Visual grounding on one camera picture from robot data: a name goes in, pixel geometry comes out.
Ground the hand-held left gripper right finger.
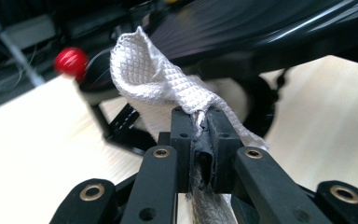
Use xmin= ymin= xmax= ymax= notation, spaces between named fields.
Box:
xmin=206 ymin=105 xmax=244 ymax=194

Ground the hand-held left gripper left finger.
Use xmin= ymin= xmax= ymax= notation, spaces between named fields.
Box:
xmin=158 ymin=105 xmax=198 ymax=194

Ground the white waffle cloth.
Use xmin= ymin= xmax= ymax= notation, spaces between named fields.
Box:
xmin=109 ymin=25 xmax=269 ymax=224

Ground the black wavy tray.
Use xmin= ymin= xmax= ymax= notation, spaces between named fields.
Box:
xmin=77 ymin=0 xmax=358 ymax=157

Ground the red ball knob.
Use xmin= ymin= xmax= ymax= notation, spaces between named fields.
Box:
xmin=53 ymin=46 xmax=90 ymax=77

